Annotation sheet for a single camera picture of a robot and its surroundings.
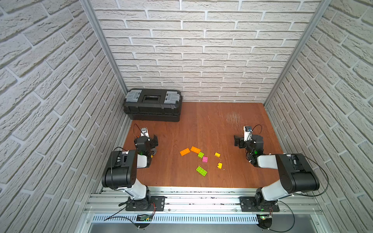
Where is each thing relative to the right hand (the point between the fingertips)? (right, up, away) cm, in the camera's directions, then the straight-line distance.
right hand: (243, 134), depth 95 cm
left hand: (-64, +1, -1) cm, 64 cm away
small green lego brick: (-29, -12, -5) cm, 32 cm away
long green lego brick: (-29, -21, -10) cm, 37 cm away
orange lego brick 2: (-33, -10, -1) cm, 34 cm away
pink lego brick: (-27, -15, -7) cm, 31 cm away
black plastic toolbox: (-61, +20, +2) cm, 64 cm away
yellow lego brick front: (-18, -18, -8) cm, 27 cm away
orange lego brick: (-40, -11, -2) cm, 41 cm away
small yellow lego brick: (-19, -13, -4) cm, 23 cm away
